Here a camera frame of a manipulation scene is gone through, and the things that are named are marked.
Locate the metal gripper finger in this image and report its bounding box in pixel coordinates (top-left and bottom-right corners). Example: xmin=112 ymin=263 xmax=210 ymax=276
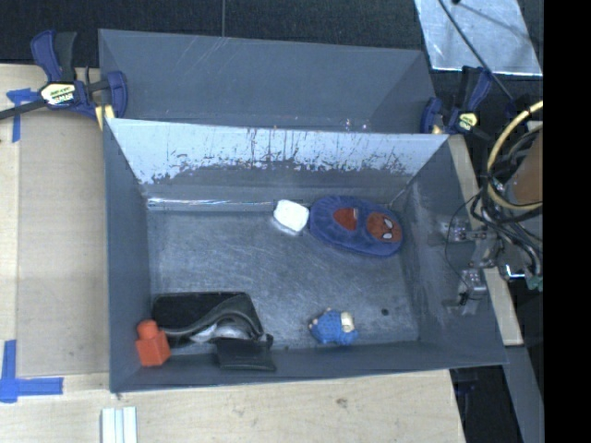
xmin=428 ymin=221 xmax=473 ymax=248
xmin=441 ymin=269 xmax=489 ymax=317

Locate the blue slipper with red face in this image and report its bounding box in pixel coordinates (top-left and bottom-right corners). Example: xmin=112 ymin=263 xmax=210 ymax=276
xmin=308 ymin=194 xmax=404 ymax=258

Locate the blue toy animal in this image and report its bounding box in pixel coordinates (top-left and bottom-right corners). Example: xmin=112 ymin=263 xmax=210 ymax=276
xmin=308 ymin=307 xmax=360 ymax=346

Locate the white sponge block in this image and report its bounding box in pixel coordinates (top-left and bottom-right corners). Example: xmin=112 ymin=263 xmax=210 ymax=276
xmin=272 ymin=198 xmax=311 ymax=235

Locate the grey metal bin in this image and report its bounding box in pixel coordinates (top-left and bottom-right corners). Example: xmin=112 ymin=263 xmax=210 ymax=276
xmin=97 ymin=28 xmax=510 ymax=394

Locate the orange-red toy block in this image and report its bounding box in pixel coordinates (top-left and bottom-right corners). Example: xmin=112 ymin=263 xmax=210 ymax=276
xmin=135 ymin=318 xmax=173 ymax=368

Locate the black pouch with strap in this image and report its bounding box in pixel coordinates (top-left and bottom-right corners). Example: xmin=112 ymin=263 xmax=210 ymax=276
xmin=151 ymin=291 xmax=278 ymax=372

